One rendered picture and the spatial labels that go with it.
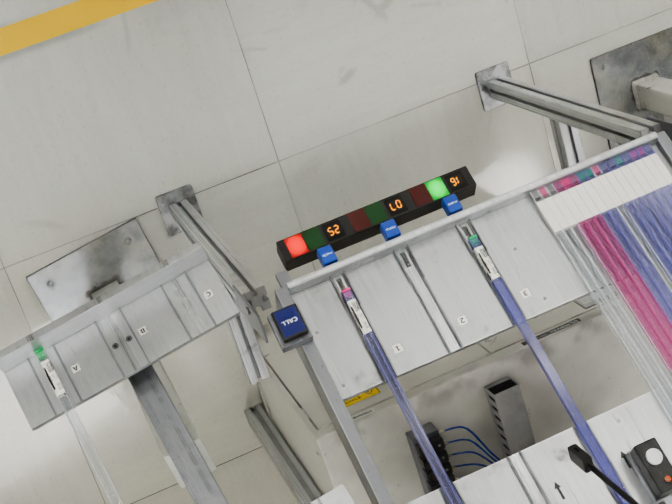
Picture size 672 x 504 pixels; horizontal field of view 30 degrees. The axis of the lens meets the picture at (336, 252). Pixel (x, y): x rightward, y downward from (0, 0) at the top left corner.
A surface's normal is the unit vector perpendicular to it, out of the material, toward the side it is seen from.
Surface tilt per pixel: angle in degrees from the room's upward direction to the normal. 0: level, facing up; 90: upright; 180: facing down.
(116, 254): 0
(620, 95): 0
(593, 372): 0
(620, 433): 46
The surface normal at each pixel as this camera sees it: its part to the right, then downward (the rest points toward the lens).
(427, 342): 0.00, -0.47
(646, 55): 0.31, 0.26
